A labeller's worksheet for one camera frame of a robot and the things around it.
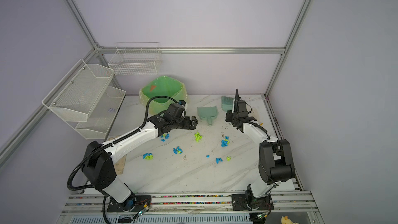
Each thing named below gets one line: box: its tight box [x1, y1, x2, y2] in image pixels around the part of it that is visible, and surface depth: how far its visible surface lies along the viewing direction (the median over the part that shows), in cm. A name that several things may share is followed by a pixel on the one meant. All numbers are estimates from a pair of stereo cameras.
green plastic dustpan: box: [196, 105, 218, 127], surface depth 114 cm
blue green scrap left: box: [142, 152, 154, 161], surface depth 90 cm
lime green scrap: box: [193, 131, 203, 143], surface depth 97 cm
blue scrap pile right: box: [220, 135, 231, 148], surface depth 97 cm
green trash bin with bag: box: [139, 75, 188, 117], surface depth 96 cm
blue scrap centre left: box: [172, 146, 183, 155], surface depth 92 cm
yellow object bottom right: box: [280, 215, 301, 224], surface depth 67 cm
